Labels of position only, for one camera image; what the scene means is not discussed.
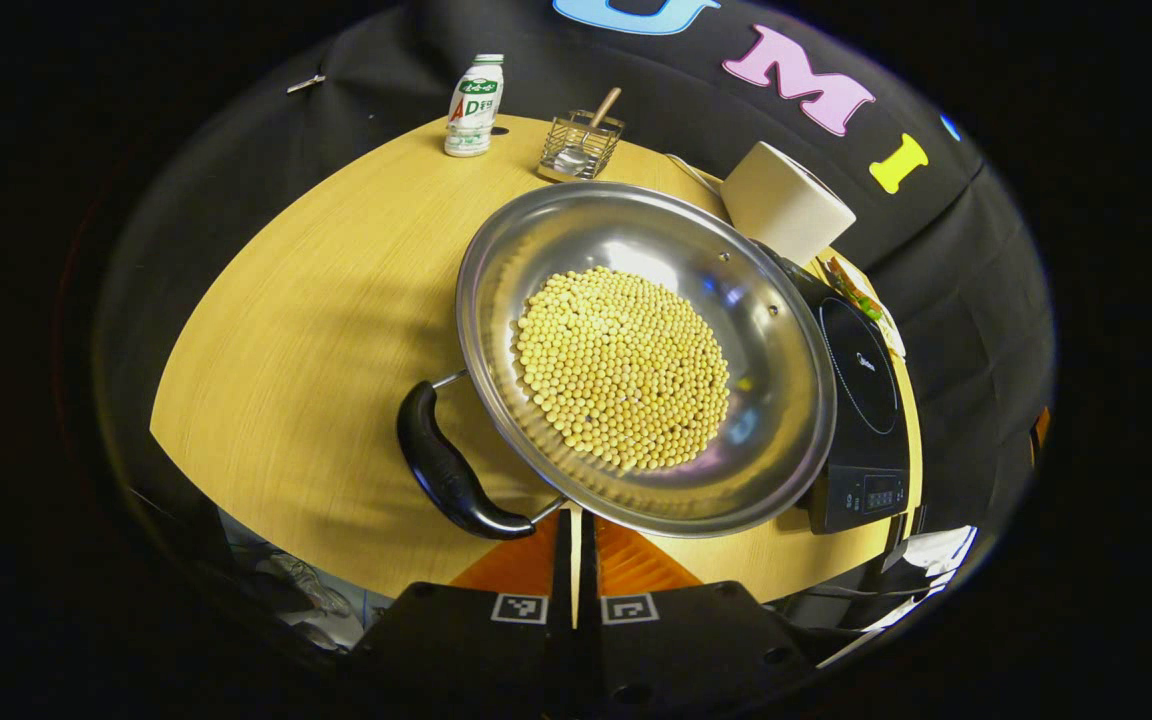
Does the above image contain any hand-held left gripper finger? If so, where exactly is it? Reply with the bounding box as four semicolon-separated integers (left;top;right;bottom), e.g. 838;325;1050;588
351;507;576;717
577;509;818;717

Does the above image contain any black induction cooktop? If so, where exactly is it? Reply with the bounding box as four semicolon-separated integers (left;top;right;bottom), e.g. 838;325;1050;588
756;240;913;536

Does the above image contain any steel pot with black handles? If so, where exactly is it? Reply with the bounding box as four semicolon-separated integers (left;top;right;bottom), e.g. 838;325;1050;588
396;180;838;542

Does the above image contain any large soybean heap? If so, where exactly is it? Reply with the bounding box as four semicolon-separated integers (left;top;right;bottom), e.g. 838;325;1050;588
513;265;733;474

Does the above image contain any sandwich with lettuce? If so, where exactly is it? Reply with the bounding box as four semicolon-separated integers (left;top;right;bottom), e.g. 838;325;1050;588
821;255;907;358

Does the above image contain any wooden stick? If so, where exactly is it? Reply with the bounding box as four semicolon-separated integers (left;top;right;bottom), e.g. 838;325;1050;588
584;87;624;139

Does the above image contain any white drink bottle green label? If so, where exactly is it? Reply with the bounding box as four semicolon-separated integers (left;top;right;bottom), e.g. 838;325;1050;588
443;54;506;159

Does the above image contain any metal wire basket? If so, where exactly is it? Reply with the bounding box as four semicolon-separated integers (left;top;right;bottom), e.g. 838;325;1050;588
537;110;627;184

